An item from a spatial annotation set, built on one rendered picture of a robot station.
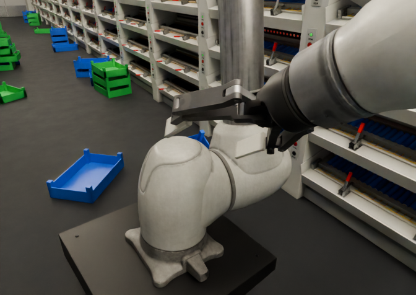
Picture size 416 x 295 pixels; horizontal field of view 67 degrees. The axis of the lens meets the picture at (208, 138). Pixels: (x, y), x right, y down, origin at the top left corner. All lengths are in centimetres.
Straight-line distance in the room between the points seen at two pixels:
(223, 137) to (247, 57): 18
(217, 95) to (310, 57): 11
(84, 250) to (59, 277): 35
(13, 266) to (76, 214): 27
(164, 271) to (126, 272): 9
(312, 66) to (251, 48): 39
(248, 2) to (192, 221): 46
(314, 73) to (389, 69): 7
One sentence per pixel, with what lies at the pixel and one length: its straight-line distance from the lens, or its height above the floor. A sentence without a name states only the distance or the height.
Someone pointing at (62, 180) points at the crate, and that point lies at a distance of 156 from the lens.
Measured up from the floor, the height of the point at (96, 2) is 63.
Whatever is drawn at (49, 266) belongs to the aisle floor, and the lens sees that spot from 121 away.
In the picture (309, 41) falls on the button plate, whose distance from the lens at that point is 117.
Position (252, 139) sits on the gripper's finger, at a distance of 52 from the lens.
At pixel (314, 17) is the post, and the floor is 72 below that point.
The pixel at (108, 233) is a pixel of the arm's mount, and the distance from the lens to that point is 85.
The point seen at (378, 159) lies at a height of 32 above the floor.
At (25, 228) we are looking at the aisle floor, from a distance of 139.
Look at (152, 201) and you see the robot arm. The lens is 64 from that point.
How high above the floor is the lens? 83
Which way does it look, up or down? 27 degrees down
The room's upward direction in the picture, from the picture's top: straight up
